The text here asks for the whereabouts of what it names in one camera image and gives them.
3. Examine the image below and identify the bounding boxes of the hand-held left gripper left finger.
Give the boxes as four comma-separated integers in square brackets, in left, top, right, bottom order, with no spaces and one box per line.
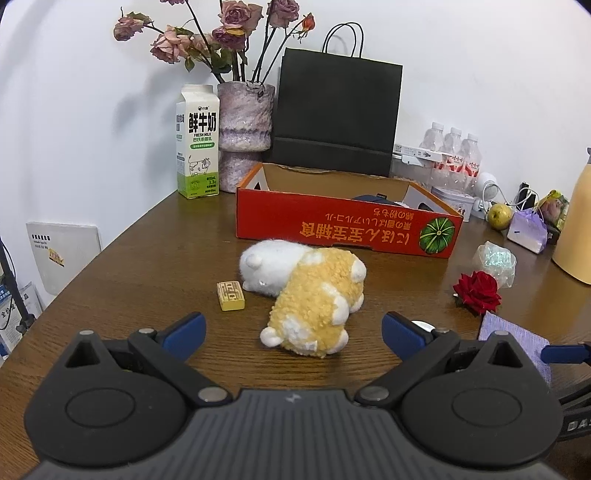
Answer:
[65,312,233,408]

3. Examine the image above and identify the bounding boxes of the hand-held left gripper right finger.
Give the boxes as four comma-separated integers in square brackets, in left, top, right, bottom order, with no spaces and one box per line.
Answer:
[355,311,527,409]

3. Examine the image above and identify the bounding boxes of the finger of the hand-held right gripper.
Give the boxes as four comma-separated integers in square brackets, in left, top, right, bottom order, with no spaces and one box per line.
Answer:
[555,382,591,411]
[540,343,591,365]

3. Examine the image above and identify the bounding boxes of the lavender square cloth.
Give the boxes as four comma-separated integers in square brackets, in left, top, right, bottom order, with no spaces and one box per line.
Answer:
[478,311,553,386]

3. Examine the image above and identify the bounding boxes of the red artificial rose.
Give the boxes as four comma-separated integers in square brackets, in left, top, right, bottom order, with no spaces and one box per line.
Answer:
[452,270,503,317]

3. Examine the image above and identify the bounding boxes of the yellow plush toy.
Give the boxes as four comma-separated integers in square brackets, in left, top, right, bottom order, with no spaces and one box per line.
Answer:
[259,247,368,360]

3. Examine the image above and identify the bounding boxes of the white plush toy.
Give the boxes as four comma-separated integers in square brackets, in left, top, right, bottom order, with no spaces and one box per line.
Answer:
[239,239,315,297]

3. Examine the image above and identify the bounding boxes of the iridescent plastic wrap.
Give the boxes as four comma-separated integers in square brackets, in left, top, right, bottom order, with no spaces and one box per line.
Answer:
[472,241,517,289]

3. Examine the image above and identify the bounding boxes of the red cardboard box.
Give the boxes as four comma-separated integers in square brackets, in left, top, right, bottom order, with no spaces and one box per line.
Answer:
[235,161,465,260]

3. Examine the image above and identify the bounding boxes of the small gold block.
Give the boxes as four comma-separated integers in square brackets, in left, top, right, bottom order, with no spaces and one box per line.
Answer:
[216,279,247,313]

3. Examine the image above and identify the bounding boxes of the yellow thermos jug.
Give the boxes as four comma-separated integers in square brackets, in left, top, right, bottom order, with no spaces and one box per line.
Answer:
[551,148,591,284]

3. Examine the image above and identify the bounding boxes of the purple tissue pack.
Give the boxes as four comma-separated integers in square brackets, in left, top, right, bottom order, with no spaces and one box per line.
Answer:
[506,208,549,254]

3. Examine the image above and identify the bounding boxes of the white metal tin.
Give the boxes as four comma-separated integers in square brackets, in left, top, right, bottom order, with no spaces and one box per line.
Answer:
[430,185,476,222]

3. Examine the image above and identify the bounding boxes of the colourful snack bag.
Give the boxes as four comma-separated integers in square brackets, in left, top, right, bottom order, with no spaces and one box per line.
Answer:
[536,189,570,232]

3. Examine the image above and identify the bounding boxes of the green apple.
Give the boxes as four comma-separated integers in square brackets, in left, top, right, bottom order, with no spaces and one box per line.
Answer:
[487,202,514,230]

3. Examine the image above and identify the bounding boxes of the blue printed box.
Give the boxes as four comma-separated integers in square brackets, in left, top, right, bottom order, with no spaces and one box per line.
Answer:
[0,288,24,358]
[14,281,44,340]

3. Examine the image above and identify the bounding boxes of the white round device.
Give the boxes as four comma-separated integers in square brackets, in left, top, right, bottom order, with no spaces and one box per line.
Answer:
[473,172,500,214]

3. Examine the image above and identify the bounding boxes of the black lamp stand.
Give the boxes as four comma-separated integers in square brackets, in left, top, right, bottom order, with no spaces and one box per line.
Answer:
[0,235,35,333]

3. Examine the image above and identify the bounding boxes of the long white carton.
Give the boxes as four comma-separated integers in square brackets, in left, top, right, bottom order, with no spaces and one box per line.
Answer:
[392,142,451,164]

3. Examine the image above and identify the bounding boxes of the white green milk carton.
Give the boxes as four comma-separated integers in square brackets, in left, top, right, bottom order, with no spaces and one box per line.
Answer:
[175,84,221,200]

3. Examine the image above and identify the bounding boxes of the purple stone-look vase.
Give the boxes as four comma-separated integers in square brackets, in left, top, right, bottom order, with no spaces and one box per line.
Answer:
[217,80,276,193]

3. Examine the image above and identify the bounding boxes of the black paper bag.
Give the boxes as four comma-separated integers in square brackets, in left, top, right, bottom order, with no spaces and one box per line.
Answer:
[270,22,403,178]

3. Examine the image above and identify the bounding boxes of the dried pink rose bouquet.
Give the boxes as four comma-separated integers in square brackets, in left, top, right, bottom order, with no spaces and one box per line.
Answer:
[113,0,317,86]

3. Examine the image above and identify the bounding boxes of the white wall panel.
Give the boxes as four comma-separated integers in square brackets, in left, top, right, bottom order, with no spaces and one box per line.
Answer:
[25,220,102,297]

